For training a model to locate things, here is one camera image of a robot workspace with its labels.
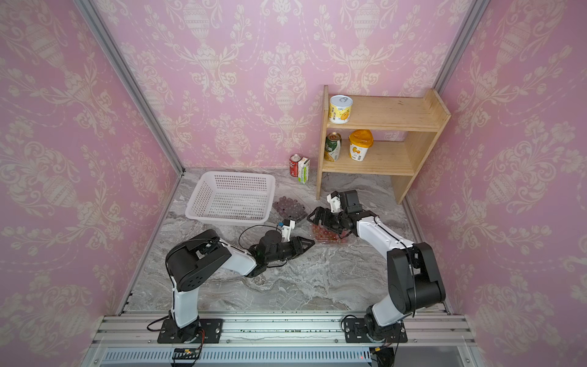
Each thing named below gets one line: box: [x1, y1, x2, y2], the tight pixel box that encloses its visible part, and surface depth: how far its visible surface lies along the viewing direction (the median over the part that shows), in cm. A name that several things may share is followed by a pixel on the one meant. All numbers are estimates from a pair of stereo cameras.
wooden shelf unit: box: [316, 84, 452, 205], surface depth 87 cm
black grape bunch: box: [288, 199, 309, 222], surface depth 102 cm
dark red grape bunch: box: [272, 195, 305, 220], surface depth 102 cm
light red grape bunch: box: [311, 224, 348, 244], surface depth 96 cm
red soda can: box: [288, 153, 302, 179], surface depth 115 cm
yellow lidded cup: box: [348, 129, 374, 162], surface depth 91 cm
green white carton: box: [298, 157, 312, 185], surface depth 111 cm
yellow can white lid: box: [328, 94, 354, 125], surface depth 76 cm
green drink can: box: [324, 131, 343, 163], surface depth 90 cm
